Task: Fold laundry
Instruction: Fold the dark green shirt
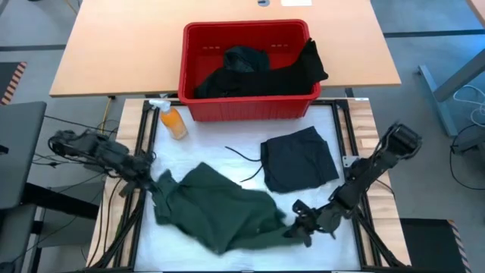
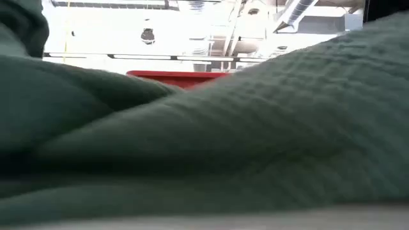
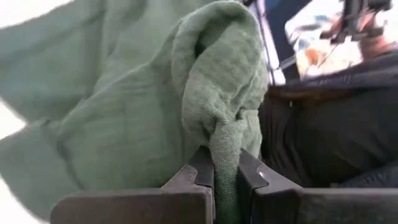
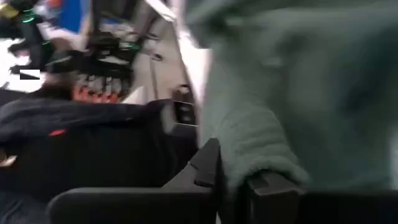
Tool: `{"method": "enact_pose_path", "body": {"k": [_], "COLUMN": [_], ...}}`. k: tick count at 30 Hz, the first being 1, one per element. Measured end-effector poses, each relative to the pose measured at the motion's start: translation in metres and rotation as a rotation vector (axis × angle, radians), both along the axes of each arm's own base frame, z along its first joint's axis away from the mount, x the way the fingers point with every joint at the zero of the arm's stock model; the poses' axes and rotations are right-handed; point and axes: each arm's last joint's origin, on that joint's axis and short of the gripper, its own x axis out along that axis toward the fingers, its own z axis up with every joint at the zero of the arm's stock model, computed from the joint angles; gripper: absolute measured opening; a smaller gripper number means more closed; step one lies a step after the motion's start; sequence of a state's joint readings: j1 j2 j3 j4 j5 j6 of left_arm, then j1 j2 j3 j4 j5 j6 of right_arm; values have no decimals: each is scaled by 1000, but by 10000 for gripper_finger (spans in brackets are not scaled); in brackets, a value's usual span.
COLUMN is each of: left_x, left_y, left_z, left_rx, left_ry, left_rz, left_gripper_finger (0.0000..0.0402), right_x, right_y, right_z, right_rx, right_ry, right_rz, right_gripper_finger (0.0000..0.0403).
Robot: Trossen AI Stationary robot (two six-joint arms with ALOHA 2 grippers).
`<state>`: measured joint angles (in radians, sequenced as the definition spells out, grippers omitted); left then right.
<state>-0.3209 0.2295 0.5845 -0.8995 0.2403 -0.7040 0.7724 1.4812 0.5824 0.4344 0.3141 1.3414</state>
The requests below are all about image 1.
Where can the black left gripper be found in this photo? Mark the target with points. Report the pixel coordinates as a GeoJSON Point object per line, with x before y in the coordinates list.
{"type": "Point", "coordinates": [138, 170]}

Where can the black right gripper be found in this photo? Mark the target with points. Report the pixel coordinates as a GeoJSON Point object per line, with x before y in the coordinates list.
{"type": "Point", "coordinates": [326, 220]}

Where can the green knit shirt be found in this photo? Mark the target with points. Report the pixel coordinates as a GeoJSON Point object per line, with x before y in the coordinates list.
{"type": "Point", "coordinates": [216, 208]}

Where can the black garment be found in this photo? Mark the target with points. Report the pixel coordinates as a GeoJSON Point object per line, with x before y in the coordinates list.
{"type": "Point", "coordinates": [265, 81]}

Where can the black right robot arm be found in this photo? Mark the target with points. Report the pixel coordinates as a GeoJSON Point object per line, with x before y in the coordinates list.
{"type": "Point", "coordinates": [379, 163]}

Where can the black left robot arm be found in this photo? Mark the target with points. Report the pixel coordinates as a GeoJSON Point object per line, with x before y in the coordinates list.
{"type": "Point", "coordinates": [91, 149]}

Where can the red plastic laundry basket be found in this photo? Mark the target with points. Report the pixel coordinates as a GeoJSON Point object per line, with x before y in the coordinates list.
{"type": "Point", "coordinates": [246, 110]}

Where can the orange spray bottle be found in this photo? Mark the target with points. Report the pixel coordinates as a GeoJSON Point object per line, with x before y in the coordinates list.
{"type": "Point", "coordinates": [173, 123]}

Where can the dark grey side cabinet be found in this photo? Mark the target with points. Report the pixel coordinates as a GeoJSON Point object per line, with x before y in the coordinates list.
{"type": "Point", "coordinates": [19, 151]}

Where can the light wooden desk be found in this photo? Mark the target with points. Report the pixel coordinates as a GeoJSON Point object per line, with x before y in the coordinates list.
{"type": "Point", "coordinates": [113, 45]}

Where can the dark teal garment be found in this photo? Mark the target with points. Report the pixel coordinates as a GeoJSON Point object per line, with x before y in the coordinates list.
{"type": "Point", "coordinates": [242, 58]}

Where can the grey metal desk leg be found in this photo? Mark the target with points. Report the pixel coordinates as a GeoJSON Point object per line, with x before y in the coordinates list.
{"type": "Point", "coordinates": [454, 79]}

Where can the white paper sheet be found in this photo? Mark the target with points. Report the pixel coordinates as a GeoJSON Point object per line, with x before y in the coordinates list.
{"type": "Point", "coordinates": [296, 2]}

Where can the black aluminium table frame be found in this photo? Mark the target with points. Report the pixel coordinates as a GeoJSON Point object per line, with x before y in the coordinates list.
{"type": "Point", "coordinates": [343, 104]}

